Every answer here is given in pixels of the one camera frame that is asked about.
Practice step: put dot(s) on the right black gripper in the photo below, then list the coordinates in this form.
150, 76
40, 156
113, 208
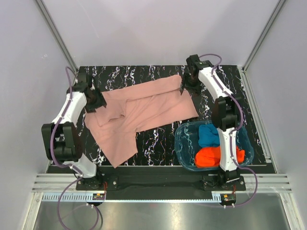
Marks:
196, 90

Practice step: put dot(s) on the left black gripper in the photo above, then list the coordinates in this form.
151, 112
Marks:
100, 102

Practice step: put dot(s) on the pink t shirt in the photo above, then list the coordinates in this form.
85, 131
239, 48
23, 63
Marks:
134, 109

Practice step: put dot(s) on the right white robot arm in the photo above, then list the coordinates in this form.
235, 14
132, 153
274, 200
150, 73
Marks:
227, 115

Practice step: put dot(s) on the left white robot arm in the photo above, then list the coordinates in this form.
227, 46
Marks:
61, 140

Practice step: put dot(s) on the blue t shirt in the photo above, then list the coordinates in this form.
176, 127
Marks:
208, 136

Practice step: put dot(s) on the blue transparent plastic bin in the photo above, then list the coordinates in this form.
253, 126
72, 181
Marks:
186, 145

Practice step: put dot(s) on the orange t shirt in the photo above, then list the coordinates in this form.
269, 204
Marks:
208, 157

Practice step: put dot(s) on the left small control board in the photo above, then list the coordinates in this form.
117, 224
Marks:
99, 196

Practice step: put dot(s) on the small control board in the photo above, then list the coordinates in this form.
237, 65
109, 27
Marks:
229, 198
99, 196

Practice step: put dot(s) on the right small control board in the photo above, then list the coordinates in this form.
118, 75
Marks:
229, 198

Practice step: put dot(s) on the aluminium frame rail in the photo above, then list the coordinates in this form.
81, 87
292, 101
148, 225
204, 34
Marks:
265, 183

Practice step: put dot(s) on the left aluminium corner post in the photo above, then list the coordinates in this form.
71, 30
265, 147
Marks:
53, 29

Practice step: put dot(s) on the aluminium corner post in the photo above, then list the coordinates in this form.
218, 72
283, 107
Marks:
269, 24
53, 29

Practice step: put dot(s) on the right aluminium corner post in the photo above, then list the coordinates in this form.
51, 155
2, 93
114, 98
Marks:
269, 24

